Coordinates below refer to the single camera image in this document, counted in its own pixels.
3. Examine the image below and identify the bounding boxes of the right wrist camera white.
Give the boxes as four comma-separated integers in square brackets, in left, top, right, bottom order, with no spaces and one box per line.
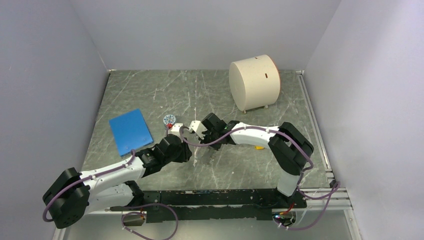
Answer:
[189,120,208,140]

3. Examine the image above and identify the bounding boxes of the aluminium frame rail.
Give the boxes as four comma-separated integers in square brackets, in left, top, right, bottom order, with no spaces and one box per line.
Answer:
[60,168,353,216]

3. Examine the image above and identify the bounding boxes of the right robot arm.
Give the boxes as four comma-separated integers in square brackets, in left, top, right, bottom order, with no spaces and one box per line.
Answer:
[189,113,314,208]

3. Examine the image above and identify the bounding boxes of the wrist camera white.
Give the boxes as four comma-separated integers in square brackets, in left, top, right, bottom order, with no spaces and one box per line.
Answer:
[189,120,208,140]
[165,123,185,137]

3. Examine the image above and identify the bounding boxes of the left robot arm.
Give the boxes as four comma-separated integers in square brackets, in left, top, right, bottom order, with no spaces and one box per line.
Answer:
[42,134,193,229]

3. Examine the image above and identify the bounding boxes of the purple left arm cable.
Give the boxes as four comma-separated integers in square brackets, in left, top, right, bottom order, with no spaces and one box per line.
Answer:
[42,149,137,223]

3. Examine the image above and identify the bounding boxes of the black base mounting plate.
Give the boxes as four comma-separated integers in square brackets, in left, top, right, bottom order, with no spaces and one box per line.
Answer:
[110,188,307,223]

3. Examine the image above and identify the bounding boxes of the metal key organizer plate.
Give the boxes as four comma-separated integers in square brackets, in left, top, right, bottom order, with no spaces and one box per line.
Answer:
[193,146,215,166]

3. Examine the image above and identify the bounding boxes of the small blue labelled jar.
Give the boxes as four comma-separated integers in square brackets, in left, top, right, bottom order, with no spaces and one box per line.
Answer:
[162,114,176,129]

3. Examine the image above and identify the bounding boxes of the blue flat pad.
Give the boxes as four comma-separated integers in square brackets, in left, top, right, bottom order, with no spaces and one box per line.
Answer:
[108,108,154,157]

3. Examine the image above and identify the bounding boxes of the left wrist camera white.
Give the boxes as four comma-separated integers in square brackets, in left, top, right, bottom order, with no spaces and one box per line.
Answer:
[165,123,185,137]

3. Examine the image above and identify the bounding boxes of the cream cylindrical container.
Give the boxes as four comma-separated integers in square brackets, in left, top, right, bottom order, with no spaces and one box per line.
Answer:
[229,54,281,112]

